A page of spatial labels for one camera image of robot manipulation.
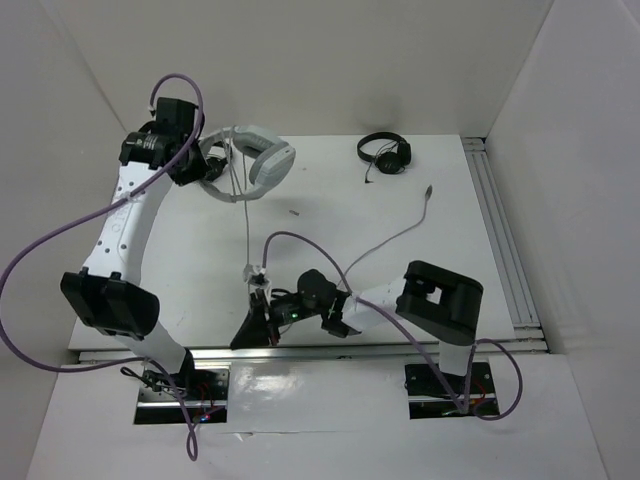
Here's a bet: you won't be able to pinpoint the black headphones left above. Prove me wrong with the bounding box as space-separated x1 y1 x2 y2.
200 141 229 182

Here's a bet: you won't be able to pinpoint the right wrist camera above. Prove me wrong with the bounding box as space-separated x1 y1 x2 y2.
243 264 268 288

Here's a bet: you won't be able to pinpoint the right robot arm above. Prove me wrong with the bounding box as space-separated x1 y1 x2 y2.
230 260 484 392

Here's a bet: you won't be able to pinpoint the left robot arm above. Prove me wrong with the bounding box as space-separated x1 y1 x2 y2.
60 97 205 399

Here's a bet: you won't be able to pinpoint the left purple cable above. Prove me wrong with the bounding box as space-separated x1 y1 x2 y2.
0 73 207 461

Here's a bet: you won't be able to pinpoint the white grey headphones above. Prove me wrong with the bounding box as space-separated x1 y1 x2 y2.
197 125 296 203

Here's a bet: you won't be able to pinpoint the black headphones right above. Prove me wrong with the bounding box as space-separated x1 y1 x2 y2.
356 131 412 184

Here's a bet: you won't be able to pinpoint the purple cable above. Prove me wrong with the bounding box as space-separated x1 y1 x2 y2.
0 73 207 461
259 230 526 422

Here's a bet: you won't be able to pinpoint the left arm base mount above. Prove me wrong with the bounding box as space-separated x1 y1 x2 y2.
120 367 229 425

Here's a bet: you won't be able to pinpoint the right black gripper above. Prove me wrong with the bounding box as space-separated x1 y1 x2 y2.
231 287 326 350

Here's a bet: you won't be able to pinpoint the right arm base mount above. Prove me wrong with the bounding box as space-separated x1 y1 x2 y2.
404 361 500 419

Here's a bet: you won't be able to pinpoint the aluminium front rail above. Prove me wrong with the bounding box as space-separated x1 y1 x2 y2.
79 335 549 364

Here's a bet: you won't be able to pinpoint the black headphones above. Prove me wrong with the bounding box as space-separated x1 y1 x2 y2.
356 131 412 184
200 141 229 182

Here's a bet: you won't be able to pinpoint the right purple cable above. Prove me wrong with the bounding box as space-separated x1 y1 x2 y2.
259 230 526 422

